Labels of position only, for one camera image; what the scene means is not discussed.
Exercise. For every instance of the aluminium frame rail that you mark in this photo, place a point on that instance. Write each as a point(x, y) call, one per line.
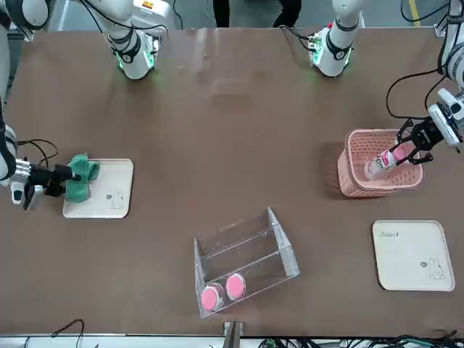
point(440, 30)

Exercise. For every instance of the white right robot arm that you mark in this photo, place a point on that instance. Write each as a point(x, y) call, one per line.
point(134, 61)

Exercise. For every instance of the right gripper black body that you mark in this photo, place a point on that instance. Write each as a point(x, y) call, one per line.
point(43, 175)

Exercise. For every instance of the person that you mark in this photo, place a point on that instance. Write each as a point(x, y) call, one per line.
point(220, 12)

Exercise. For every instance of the white desk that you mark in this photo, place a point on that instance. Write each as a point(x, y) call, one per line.
point(145, 342)

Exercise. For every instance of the grey wrist camera housing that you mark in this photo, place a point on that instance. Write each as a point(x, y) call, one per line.
point(444, 123)
point(32, 195)

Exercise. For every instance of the grey left wrist camera housing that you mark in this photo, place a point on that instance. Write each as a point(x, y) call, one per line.
point(444, 123)

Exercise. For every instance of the pink plastic basket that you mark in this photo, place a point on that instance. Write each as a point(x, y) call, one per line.
point(348, 177)

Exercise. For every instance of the pink cap milk bottle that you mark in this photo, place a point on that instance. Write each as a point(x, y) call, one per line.
point(235, 286)
point(380, 163)
point(212, 298)

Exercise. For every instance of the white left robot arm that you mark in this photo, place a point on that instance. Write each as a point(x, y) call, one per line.
point(337, 54)

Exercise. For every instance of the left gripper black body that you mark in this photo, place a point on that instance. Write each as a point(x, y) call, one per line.
point(427, 131)

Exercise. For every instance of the aluminium frame post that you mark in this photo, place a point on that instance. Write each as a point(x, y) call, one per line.
point(232, 335)

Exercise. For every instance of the green cloth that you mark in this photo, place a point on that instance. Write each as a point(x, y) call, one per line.
point(79, 188)

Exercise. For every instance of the cream rabbit print tray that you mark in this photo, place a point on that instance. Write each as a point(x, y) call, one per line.
point(108, 181)
point(409, 261)

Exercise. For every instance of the grey right wrist camera housing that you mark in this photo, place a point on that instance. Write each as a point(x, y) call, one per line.
point(32, 195)

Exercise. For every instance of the white box with orange label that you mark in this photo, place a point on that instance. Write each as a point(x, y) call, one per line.
point(156, 9)

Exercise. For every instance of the clear acrylic shelf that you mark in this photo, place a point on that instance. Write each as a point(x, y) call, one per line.
point(253, 232)

